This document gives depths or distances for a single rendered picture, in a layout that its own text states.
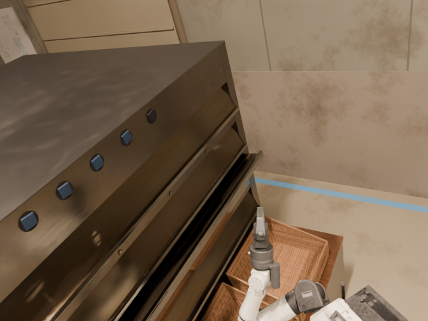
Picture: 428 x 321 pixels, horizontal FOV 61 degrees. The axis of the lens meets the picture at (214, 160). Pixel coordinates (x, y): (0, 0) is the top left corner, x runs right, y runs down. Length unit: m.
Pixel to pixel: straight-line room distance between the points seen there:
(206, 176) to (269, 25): 1.94
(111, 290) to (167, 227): 0.38
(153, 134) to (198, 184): 0.46
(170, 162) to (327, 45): 2.11
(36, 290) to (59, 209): 0.27
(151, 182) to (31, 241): 0.57
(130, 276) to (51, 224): 0.48
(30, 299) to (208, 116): 1.18
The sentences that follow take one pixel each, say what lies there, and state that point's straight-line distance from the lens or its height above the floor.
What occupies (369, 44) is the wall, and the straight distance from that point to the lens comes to 3.35.
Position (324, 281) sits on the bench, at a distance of 2.60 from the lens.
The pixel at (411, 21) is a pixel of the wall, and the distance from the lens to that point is 3.25.
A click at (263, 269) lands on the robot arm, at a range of 1.42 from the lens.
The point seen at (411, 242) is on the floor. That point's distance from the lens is 3.64.
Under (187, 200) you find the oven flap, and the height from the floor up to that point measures 1.53.
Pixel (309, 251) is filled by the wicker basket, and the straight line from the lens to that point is 2.75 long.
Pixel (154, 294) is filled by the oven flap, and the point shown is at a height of 1.40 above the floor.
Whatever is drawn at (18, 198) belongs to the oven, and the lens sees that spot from 1.30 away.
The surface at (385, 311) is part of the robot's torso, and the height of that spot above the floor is 1.39.
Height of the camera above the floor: 2.68
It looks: 33 degrees down
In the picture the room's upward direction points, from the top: 16 degrees counter-clockwise
